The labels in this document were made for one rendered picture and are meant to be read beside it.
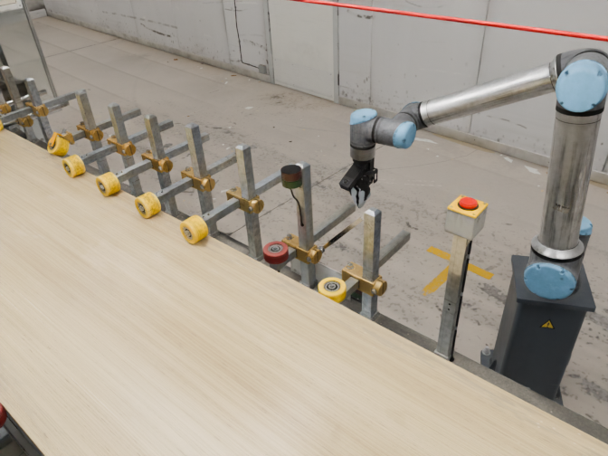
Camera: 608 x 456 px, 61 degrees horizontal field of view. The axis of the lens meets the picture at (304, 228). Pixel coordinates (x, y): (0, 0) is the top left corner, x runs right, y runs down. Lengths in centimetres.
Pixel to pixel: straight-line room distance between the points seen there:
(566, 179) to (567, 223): 15
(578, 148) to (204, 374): 114
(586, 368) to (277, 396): 174
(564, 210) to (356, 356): 76
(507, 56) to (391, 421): 322
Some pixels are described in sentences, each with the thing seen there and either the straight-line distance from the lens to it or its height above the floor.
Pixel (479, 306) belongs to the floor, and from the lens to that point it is 280.
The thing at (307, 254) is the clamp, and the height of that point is 86.
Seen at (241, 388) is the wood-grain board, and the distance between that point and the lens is 125.
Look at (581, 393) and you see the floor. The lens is 257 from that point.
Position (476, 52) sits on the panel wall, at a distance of 415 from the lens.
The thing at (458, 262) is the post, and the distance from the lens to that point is 133.
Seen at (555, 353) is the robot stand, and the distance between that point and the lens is 220.
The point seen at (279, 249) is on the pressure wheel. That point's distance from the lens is 161.
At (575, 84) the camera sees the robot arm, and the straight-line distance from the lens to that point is 150.
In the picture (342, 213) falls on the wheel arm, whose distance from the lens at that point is 184.
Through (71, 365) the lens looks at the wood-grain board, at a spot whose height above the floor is 90.
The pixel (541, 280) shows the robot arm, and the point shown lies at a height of 79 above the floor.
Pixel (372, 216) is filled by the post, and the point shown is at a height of 110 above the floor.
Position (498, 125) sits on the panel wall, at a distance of 422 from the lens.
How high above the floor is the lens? 188
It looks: 35 degrees down
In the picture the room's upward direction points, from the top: 3 degrees counter-clockwise
